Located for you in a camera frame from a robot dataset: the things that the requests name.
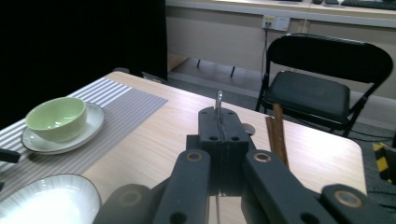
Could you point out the white wall socket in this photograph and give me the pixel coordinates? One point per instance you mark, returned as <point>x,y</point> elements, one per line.
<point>276,22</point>

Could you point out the green bowl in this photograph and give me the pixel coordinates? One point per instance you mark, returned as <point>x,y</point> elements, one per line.
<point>56,119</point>

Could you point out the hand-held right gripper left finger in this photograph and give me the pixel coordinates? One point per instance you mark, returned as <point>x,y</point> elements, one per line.
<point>210,130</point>

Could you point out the black metal leg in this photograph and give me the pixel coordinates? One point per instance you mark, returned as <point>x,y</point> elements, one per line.
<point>198,63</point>
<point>232,71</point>

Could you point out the grey striped placemat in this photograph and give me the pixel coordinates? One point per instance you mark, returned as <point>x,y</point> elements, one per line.
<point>124,109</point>

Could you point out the black curtain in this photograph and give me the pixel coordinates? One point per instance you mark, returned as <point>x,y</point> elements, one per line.
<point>77,40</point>

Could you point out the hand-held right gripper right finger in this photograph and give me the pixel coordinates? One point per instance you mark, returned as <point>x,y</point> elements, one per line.
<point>233,133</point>

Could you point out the small white ribbed plate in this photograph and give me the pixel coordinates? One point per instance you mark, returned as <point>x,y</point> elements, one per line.
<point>93,121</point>

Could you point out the pale wall counter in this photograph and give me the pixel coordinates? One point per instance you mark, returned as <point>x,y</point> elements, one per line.
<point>249,9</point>

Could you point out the stand base with hazard tape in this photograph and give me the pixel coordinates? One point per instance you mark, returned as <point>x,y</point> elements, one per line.
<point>384,161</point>

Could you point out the black folding chair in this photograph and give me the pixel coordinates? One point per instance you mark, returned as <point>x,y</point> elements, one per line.
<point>311,90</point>

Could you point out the large white ribbed plate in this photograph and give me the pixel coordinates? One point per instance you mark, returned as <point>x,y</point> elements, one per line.
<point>46,202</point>

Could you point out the metal spoon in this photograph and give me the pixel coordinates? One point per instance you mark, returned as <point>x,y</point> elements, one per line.
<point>219,99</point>

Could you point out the brown wooden chopstick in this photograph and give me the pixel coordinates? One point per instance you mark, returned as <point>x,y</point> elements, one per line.
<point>279,130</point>
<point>271,137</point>

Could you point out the black keyboard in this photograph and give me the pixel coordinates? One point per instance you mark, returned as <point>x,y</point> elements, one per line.
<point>370,4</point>

